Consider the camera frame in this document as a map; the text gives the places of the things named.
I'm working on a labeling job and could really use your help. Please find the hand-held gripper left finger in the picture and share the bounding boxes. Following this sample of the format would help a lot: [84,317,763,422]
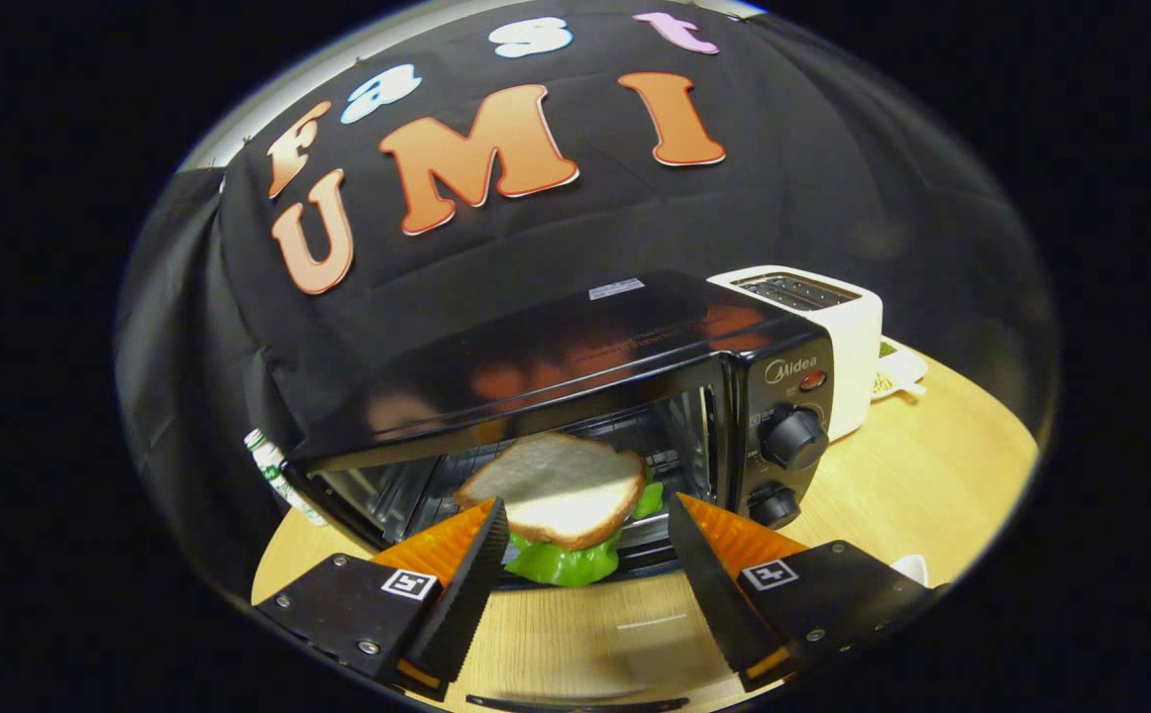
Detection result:
[254,497,510,702]

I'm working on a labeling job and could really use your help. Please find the sandwich with lettuce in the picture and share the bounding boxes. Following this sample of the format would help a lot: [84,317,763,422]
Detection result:
[454,432,666,587]

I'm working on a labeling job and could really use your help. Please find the white plastic bottle green label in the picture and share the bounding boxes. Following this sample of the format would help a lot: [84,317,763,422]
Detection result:
[244,428,329,528]

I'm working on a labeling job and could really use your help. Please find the white divided dish with beans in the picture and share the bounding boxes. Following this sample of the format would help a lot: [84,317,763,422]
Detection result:
[871,337,930,401]

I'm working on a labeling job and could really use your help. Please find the white bread toaster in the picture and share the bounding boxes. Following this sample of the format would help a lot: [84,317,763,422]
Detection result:
[707,264,884,443]

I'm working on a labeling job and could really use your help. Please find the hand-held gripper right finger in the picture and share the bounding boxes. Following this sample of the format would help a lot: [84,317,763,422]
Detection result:
[668,492,948,694]

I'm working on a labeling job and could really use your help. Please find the black toaster oven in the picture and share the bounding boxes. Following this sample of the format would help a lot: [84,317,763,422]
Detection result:
[280,269,836,713]

